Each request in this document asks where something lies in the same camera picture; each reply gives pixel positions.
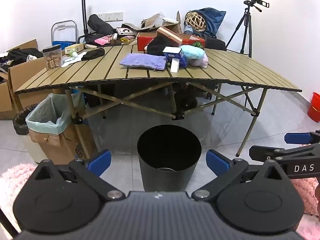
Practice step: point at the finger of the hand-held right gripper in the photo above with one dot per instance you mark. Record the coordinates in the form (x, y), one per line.
(260, 152)
(297, 138)

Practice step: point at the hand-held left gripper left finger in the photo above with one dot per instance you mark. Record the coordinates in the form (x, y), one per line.
(100, 162)

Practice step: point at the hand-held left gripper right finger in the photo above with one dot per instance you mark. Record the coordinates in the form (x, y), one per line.
(217, 163)

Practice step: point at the round black trash bin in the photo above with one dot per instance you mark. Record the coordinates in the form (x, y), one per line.
(165, 180)

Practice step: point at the small white carton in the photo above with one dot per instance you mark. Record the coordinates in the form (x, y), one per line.
(175, 65)

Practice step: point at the purple knit cloth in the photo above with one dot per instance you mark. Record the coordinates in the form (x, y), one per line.
(142, 61)

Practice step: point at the blue fluffy plush toy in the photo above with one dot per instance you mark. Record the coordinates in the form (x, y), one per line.
(192, 52)

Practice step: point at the blue and white carton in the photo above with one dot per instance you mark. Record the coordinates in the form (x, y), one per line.
(172, 52)

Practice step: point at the black knit glove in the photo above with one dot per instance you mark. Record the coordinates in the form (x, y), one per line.
(158, 46)

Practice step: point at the pink layered sponge block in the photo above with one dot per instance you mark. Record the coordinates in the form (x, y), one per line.
(170, 35)

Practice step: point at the red plastic bucket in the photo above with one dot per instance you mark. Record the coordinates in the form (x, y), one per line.
(314, 110)

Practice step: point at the cardboard box waste bin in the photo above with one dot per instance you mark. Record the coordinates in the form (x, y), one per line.
(67, 142)

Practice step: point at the pale green bin liner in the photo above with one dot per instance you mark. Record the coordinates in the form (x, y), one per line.
(42, 115)

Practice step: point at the pink fluffy rug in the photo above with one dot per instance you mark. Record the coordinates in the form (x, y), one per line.
(15, 180)

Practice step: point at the white bin with black bag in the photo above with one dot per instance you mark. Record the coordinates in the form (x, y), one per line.
(20, 122)

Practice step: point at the olive slatted folding table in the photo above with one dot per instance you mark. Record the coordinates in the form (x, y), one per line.
(100, 67)

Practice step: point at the white paper leaflet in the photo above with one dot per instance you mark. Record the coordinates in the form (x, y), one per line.
(68, 61)

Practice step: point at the black knit hat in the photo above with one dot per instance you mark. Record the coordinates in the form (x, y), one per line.
(93, 53)

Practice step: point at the small green bottle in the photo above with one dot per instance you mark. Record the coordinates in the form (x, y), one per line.
(73, 53)

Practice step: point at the clear jar with black lid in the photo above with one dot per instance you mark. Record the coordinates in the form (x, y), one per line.
(52, 60)

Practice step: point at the large brown cardboard box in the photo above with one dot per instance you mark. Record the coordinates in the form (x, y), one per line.
(27, 75)
(5, 97)

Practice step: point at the black duffel bag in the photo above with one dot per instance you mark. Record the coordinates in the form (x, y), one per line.
(215, 44)

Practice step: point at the yellow carton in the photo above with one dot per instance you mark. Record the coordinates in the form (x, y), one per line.
(75, 47)

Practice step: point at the black tripod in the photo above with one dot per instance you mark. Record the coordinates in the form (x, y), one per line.
(246, 27)

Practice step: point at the pink packet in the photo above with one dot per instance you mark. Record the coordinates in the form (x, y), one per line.
(102, 40)

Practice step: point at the blue box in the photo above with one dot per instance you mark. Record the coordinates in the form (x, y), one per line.
(62, 45)

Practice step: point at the white crumpled plastic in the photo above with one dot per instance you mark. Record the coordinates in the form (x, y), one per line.
(31, 58)

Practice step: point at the yellow snack packet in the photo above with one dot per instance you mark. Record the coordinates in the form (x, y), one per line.
(127, 39)

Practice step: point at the red cardboard box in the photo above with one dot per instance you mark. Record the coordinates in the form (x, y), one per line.
(141, 42)

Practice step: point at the black clothing pile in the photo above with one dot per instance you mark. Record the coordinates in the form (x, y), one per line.
(22, 53)

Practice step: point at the black and white carton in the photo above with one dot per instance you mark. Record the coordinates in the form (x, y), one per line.
(125, 31)

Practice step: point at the blue water bottle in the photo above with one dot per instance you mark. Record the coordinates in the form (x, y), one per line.
(188, 30)

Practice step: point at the long black pouch bag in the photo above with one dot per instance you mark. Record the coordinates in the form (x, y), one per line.
(98, 23)

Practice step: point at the blue bag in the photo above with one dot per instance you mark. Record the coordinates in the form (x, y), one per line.
(212, 20)

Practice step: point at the open brown cardboard box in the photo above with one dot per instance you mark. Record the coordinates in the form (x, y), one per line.
(172, 27)

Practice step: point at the woven rattan ball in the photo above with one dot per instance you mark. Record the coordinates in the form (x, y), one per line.
(195, 21)

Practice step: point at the silver folding step stool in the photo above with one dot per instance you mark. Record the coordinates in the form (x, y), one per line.
(63, 22)

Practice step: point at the beige fabric mat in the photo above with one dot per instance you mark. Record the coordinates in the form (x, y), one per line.
(152, 21)

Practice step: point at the clear plastic container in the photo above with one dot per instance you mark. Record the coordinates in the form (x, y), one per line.
(170, 20)

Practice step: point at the white wall outlet panel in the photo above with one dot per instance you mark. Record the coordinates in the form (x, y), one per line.
(110, 16)

